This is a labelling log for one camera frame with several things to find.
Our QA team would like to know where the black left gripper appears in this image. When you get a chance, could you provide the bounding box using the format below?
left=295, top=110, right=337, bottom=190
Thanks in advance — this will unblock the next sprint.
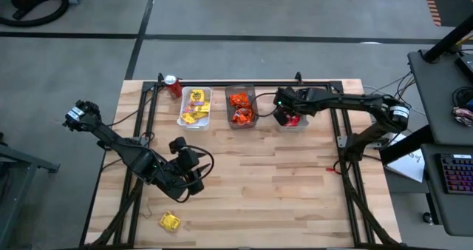
left=158, top=137, right=212, bottom=201

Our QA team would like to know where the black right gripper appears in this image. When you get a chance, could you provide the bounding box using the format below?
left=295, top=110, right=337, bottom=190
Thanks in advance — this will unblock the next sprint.
left=273, top=87, right=321, bottom=126

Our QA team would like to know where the red candy pack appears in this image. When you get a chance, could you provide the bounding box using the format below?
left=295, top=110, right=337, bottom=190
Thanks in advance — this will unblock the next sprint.
left=283, top=115, right=302, bottom=128

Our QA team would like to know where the white plastic bin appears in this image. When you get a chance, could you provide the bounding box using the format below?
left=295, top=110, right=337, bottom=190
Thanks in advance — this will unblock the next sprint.
left=275, top=88, right=310, bottom=132
left=176, top=86, right=214, bottom=132

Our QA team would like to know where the grey translucent plastic bin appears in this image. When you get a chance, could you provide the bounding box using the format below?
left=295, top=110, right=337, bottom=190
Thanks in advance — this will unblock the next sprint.
left=224, top=84, right=260, bottom=130

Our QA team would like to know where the red soda can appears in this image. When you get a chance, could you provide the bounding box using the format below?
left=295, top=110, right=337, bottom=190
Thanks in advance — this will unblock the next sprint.
left=163, top=74, right=183, bottom=98

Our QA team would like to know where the white paper sheet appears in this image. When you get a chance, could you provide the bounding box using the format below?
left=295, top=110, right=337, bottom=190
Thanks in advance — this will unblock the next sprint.
left=384, top=132, right=426, bottom=183

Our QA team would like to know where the grey desk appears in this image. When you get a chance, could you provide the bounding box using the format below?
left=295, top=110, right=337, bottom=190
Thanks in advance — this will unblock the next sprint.
left=407, top=49, right=473, bottom=146
left=421, top=143, right=473, bottom=237

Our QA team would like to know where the black pole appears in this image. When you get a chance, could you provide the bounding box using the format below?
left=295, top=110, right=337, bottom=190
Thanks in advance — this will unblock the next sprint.
left=423, top=15, right=473, bottom=64

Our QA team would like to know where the colourful wrapper pile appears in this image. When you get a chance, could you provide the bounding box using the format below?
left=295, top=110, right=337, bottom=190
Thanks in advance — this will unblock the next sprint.
left=451, top=107, right=473, bottom=128

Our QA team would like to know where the black device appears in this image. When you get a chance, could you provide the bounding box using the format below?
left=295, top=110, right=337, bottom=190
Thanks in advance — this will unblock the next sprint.
left=455, top=52, right=473, bottom=84

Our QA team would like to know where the grey metal stand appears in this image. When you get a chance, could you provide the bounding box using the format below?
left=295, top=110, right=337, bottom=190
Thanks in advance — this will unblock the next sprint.
left=0, top=131, right=61, bottom=249

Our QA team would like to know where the backlit black keyboard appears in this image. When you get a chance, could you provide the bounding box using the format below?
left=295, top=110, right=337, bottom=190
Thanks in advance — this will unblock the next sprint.
left=439, top=152, right=473, bottom=195

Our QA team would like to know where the dark rug orange fringe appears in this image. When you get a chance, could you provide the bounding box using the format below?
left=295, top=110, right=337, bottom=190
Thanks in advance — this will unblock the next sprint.
left=421, top=0, right=473, bottom=27

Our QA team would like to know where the black camera cable loop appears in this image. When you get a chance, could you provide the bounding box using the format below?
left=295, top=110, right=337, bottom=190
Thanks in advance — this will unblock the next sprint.
left=250, top=91, right=279, bottom=118
left=173, top=143, right=216, bottom=203

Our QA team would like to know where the thin brown string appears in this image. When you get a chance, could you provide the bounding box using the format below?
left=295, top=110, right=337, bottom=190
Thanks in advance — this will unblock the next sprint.
left=140, top=201, right=153, bottom=220

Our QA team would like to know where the black coiled cable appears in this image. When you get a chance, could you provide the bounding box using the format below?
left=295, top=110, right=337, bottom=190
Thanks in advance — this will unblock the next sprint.
left=451, top=86, right=473, bottom=109

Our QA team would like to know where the black vacuum hose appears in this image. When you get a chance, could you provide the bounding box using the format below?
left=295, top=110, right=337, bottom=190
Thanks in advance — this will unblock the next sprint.
left=0, top=0, right=70, bottom=28

